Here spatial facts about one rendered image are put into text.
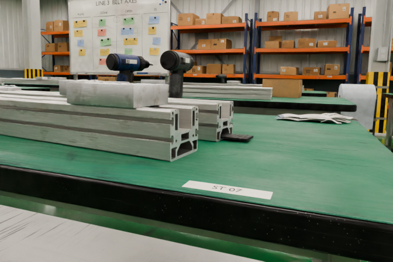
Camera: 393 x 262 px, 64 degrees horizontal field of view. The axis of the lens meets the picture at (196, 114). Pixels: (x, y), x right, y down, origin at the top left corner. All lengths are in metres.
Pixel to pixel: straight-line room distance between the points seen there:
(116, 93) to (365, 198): 0.40
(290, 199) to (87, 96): 0.40
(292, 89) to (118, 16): 2.48
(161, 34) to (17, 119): 3.25
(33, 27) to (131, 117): 8.79
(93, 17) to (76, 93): 3.88
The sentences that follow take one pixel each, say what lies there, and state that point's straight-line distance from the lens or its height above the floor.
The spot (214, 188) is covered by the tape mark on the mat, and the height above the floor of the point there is 0.78.
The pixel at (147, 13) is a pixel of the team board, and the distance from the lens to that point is 4.05.
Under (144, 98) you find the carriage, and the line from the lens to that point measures 0.56.
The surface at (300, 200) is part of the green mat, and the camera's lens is 0.39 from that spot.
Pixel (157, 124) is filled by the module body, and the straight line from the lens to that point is 0.52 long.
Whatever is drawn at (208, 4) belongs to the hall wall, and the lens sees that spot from 12.05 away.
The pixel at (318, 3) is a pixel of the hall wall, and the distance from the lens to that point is 11.40.
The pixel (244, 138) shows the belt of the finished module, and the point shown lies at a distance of 0.69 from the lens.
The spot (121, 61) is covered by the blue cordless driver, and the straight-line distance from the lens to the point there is 1.11.
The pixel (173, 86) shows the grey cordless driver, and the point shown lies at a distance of 0.95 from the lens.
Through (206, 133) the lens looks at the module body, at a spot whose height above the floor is 0.80.
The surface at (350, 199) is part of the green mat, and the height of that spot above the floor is 0.78.
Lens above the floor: 0.92
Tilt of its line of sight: 6 degrees down
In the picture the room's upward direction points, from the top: 1 degrees clockwise
